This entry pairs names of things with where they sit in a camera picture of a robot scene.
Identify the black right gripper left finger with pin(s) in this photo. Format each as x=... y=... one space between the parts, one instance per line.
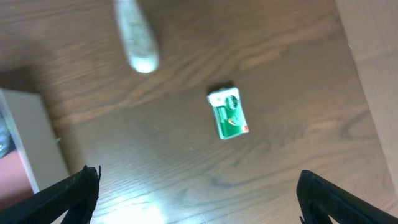
x=74 y=197

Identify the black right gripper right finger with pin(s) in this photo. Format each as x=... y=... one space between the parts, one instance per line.
x=322 y=202

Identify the green soap bar pack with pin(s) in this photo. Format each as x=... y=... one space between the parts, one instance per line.
x=228 y=112

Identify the clear spray bottle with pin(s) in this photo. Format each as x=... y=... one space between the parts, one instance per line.
x=6 y=142

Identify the white box pink interior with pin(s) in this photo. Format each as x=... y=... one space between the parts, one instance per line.
x=37 y=162

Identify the cream lotion tube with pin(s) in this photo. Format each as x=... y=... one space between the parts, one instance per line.
x=138 y=40

